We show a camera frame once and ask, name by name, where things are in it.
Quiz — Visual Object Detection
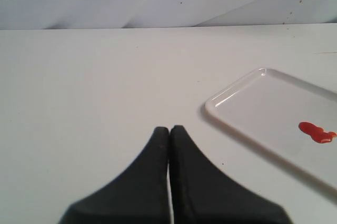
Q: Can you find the white rectangular plastic tray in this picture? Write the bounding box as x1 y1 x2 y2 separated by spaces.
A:
205 68 336 191

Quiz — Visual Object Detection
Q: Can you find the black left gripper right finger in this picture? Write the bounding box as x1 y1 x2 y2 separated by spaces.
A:
169 126 292 223

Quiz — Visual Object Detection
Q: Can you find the red sauce blob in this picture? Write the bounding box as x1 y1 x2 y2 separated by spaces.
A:
298 122 336 144

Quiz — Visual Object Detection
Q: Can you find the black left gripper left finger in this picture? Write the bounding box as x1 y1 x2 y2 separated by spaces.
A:
60 127 171 223

